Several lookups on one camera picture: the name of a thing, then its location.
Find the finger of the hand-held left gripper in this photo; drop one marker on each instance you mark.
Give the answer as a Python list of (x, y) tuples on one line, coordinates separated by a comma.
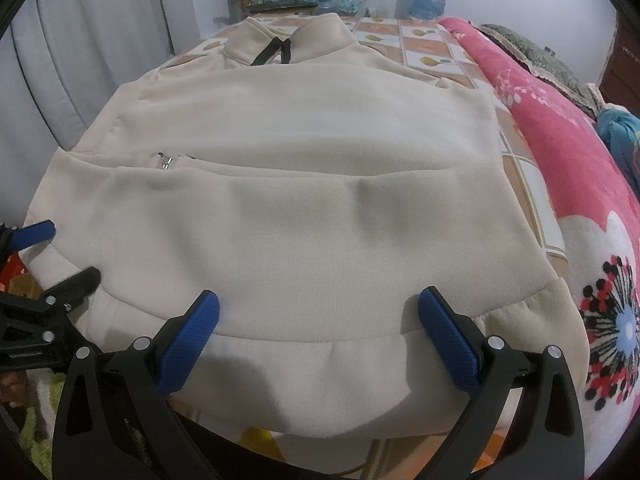
[(32, 235), (75, 282)]

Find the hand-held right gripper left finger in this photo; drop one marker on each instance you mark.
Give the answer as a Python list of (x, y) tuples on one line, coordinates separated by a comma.
[(190, 345)]

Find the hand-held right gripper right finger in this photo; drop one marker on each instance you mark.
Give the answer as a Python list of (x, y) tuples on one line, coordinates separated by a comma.
[(450, 345)]

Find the cream zip jacket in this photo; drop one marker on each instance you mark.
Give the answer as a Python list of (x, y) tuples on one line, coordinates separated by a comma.
[(300, 210)]

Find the red gift bag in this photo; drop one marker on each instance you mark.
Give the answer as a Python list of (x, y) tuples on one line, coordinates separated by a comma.
[(17, 275)]

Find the white curtain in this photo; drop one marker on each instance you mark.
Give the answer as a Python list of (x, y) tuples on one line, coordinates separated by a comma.
[(75, 60)]

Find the pink floral blanket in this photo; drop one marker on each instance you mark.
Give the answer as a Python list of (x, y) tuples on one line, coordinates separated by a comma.
[(550, 135)]

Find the blue cloth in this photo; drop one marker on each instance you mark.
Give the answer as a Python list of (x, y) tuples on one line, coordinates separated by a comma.
[(620, 135)]

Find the bed with leaf print sheet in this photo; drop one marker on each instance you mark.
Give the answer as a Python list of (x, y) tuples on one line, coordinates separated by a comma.
[(430, 55)]

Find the grey blanket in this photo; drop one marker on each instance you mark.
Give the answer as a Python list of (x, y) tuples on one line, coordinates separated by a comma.
[(540, 57)]

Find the brown wooden door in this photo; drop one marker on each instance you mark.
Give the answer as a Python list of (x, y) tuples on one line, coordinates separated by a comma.
[(625, 60)]

